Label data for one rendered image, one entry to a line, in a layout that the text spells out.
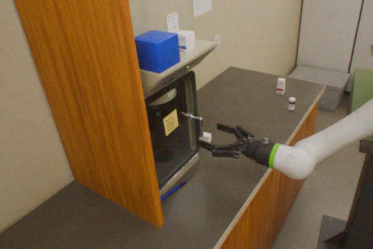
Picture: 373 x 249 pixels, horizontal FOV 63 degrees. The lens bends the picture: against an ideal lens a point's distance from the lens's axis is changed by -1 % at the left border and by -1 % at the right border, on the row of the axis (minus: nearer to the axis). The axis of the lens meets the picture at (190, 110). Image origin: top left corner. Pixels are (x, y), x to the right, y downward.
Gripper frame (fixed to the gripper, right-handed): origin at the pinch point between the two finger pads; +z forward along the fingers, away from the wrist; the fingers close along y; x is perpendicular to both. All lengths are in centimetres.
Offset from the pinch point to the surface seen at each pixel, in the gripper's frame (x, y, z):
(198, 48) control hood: -36.6, 3.2, 1.6
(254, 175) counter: 20.4, -7.8, -15.9
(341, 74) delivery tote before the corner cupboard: 82, -273, -4
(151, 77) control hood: -35.3, 26.4, 2.4
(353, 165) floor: 114, -159, -44
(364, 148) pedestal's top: 22, -52, -52
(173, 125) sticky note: -8.0, 11.4, 9.3
